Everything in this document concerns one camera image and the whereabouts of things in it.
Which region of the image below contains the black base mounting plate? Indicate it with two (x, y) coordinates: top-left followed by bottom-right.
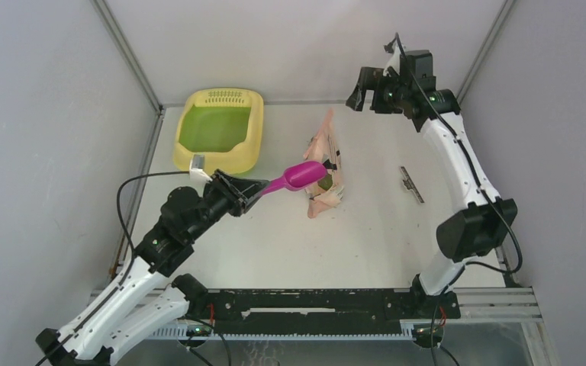
(186, 288), (461, 336)

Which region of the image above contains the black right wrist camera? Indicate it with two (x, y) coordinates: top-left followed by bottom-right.
(405, 50), (434, 79)

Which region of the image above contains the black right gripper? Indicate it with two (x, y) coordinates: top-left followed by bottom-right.
(348, 66), (412, 114)

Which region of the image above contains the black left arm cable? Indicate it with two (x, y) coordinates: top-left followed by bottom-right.
(32, 170), (233, 366)

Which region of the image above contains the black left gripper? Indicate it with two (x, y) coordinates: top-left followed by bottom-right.
(186, 169), (270, 242)

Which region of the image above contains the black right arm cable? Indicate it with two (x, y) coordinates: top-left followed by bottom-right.
(384, 32), (524, 366)

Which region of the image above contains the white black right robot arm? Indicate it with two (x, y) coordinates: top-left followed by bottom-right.
(346, 66), (521, 317)

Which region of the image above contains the yellow green litter box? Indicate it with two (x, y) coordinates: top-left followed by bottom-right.
(172, 88), (264, 175)

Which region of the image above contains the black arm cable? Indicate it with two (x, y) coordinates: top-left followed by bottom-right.
(384, 32), (524, 366)
(32, 170), (233, 366)

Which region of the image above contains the white slotted cable duct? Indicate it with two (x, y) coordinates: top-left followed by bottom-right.
(142, 322), (416, 341)

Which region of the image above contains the magenta plastic scoop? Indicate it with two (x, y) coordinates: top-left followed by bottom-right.
(261, 161), (327, 195)

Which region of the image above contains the peach cat litter bag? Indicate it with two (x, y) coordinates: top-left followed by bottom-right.
(304, 108), (344, 218)

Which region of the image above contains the aluminium frame rail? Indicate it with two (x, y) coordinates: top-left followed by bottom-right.
(81, 287), (544, 324)

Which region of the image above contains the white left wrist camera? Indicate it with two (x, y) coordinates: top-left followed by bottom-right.
(188, 154), (211, 185)

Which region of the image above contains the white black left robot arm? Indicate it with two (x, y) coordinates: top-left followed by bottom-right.
(36, 170), (270, 365)

